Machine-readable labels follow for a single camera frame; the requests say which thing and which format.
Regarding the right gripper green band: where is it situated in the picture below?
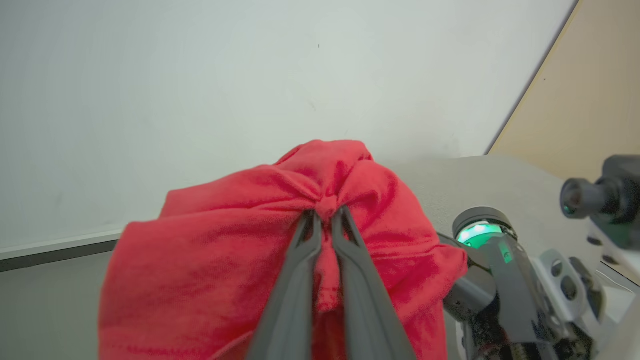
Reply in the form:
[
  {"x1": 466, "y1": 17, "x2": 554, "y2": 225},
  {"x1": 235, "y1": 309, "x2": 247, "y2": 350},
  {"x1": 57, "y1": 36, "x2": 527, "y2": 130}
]
[{"x1": 437, "y1": 206, "x2": 596, "y2": 360}]

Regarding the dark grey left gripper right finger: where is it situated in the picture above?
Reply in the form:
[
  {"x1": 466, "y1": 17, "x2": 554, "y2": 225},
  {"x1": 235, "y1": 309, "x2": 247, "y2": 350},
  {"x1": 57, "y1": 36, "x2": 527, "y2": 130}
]
[{"x1": 330, "y1": 206, "x2": 418, "y2": 360}]

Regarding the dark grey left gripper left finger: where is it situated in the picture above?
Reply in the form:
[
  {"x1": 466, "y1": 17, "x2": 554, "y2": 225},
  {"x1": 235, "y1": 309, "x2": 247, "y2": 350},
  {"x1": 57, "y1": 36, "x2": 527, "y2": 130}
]
[{"x1": 247, "y1": 210, "x2": 324, "y2": 360}]

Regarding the red cloth garment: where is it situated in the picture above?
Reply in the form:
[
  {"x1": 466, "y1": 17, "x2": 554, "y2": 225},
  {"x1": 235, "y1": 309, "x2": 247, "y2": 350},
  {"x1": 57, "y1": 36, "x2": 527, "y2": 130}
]
[{"x1": 98, "y1": 139, "x2": 469, "y2": 360}]

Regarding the grey sofa seat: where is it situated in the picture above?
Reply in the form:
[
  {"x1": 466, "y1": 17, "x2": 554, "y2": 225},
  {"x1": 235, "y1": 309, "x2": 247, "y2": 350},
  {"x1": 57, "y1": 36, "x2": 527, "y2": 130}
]
[{"x1": 385, "y1": 154, "x2": 608, "y2": 360}]

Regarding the beige wooden panel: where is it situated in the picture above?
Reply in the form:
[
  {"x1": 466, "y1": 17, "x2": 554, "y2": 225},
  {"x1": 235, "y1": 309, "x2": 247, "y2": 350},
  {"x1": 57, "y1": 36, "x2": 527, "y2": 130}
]
[{"x1": 486, "y1": 0, "x2": 640, "y2": 182}]

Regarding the dark grey baseboard strip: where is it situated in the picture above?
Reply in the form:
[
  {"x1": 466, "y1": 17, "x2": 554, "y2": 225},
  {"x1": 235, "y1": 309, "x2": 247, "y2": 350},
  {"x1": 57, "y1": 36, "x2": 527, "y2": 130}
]
[{"x1": 0, "y1": 239, "x2": 120, "y2": 273}]

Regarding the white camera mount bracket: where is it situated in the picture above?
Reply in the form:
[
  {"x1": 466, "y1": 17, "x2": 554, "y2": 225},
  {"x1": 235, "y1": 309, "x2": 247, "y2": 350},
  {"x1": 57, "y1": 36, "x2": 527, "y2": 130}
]
[{"x1": 530, "y1": 249, "x2": 607, "y2": 333}]

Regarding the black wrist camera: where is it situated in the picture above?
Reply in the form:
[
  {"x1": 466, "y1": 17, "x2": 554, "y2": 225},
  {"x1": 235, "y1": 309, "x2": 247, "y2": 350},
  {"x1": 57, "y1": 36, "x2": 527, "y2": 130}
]
[{"x1": 559, "y1": 154, "x2": 640, "y2": 251}]

